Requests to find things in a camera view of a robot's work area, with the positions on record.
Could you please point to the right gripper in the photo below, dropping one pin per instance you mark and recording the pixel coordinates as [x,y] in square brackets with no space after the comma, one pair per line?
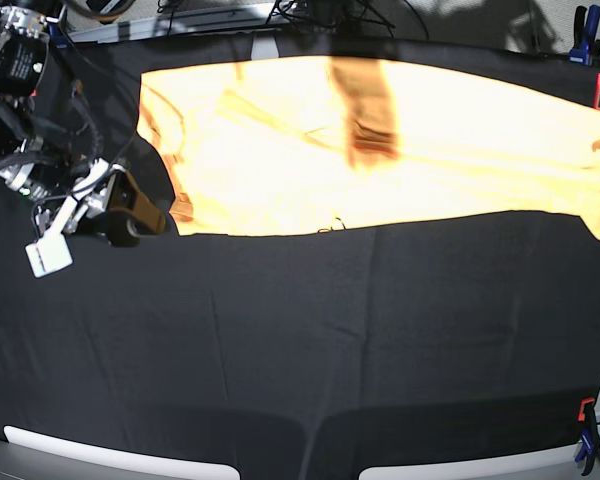
[107,203]

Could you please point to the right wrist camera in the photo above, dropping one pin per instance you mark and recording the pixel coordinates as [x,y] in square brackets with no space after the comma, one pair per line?
[48,255]

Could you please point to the red blue clamp bottom right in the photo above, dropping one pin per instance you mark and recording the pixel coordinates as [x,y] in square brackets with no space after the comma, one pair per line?
[589,438]

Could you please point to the blue clamp top right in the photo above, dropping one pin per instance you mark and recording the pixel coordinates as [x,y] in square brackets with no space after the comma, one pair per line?
[585,26]

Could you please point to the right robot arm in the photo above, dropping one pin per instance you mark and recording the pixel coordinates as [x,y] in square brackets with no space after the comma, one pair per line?
[61,171]

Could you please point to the yellow t-shirt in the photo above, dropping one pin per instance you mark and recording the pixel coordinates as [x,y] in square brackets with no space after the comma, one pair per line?
[302,145]

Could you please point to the black table cloth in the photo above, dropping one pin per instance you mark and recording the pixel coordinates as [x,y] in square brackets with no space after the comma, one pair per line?
[311,356]

